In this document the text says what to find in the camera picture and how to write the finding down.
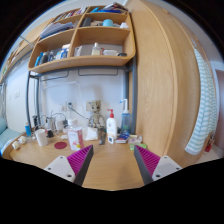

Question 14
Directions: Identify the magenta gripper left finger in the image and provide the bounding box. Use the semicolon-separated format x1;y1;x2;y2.
44;145;94;186

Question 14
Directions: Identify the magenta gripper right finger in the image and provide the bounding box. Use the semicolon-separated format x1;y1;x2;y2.
134;145;182;185

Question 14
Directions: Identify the clear plastic water pitcher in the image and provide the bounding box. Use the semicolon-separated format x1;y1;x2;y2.
67;127;84;151

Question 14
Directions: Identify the green small packet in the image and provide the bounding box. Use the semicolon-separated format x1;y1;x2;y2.
129;143;147;150

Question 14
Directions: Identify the white tissue pack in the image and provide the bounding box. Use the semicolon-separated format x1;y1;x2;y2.
84;127;98;141

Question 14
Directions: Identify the blue small box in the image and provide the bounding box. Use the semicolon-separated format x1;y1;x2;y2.
115;134;130;144

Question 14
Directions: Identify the white paper cup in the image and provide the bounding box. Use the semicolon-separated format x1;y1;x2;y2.
35;129;48;146

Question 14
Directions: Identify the Groot figurine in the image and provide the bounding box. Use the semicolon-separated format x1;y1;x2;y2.
88;100;105;130

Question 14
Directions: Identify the white lotion pump bottle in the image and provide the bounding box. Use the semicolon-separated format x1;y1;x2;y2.
106;109;117;139

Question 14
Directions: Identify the blue clear pump bottle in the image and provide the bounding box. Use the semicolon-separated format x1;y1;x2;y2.
121;99;131;134

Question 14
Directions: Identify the small blue bottle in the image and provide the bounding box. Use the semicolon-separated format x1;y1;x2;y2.
24;122;32;137

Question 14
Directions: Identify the white tape roll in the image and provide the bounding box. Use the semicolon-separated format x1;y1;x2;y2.
12;141;20;150

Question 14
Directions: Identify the striped hanging towel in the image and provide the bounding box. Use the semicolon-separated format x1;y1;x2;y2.
185;49;217;155

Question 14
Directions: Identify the teal pillow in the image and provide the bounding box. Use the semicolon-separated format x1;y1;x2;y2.
0;116;7;135

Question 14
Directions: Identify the wooden wall shelf unit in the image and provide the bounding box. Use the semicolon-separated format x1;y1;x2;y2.
28;6;136;73

